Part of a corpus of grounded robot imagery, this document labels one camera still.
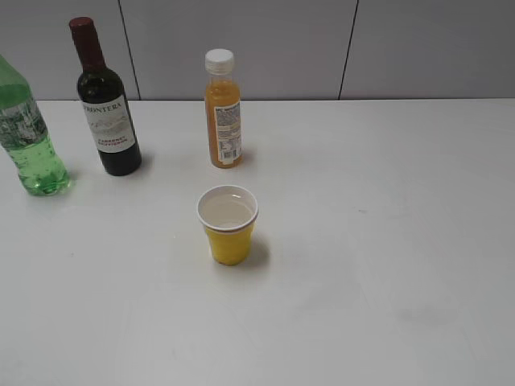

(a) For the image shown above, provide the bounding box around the orange juice bottle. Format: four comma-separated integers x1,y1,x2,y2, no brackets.
204,48,242,169

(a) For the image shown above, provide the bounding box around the yellow paper cup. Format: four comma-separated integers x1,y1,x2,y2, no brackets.
196,185,258,265

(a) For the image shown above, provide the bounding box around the dark red wine bottle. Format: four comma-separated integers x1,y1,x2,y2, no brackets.
68,17,142,176

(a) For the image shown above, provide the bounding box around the green sprite bottle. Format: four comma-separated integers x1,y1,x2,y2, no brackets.
1,59,70,196

